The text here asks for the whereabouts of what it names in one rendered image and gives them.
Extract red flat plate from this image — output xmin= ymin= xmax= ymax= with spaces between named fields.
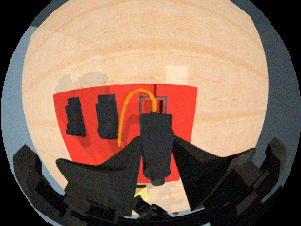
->
xmin=53 ymin=83 xmax=197 ymax=166

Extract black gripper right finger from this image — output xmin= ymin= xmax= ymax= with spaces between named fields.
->
xmin=172 ymin=134 xmax=257 ymax=212

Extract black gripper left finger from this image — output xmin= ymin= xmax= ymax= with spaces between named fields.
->
xmin=55 ymin=136 xmax=142 ymax=217

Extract black micro servo with orange cable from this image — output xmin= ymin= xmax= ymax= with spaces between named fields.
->
xmin=117 ymin=89 xmax=176 ymax=186

